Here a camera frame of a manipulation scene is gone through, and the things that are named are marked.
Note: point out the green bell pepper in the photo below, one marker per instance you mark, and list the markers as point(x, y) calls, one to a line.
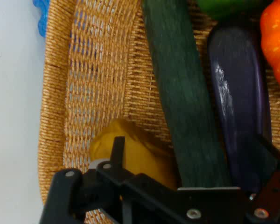
point(226, 8)

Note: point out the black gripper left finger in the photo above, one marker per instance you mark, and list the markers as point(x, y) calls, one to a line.
point(102, 186)

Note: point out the woven wicker basket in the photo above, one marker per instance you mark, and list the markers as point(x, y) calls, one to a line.
point(98, 77)

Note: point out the purple eggplant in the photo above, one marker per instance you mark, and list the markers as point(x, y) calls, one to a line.
point(240, 105)

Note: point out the yellow banana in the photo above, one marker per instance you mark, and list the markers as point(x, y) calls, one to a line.
point(140, 158)

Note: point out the dark green cucumber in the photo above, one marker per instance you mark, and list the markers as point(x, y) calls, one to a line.
point(179, 93)

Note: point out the blue plastic object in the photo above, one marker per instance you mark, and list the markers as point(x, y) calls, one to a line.
point(43, 17)

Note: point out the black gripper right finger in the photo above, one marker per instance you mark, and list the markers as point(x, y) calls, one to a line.
point(274, 186)

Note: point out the orange pumpkin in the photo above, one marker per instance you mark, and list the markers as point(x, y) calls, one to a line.
point(276, 42)

